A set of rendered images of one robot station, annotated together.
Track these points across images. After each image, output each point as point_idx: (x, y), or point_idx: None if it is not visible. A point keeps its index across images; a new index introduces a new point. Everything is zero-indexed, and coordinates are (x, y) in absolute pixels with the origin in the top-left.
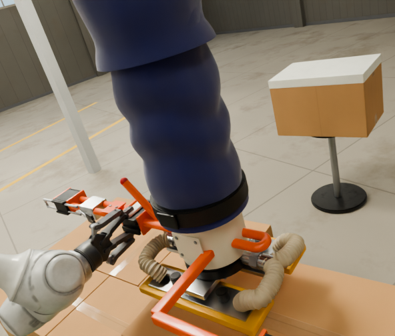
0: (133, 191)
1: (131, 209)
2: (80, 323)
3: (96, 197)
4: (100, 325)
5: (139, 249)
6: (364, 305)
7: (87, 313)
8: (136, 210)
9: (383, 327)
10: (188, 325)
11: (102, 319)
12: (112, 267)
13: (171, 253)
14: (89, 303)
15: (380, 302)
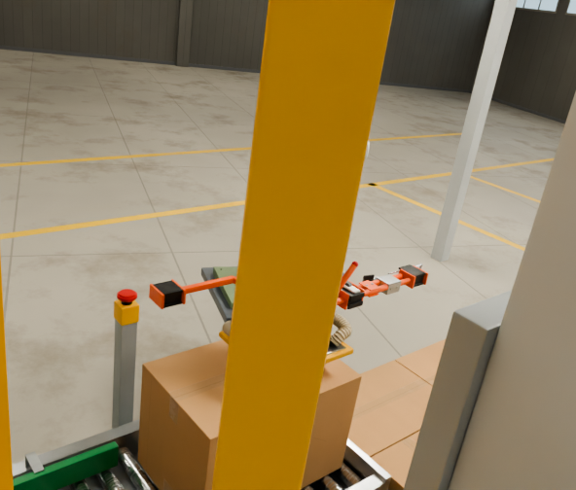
0: (345, 271)
1: (347, 284)
2: (400, 379)
3: (396, 281)
4: (390, 390)
5: None
6: (216, 412)
7: (411, 385)
8: (346, 288)
9: (193, 408)
10: (214, 281)
11: (397, 392)
12: None
13: None
14: (424, 387)
15: (211, 420)
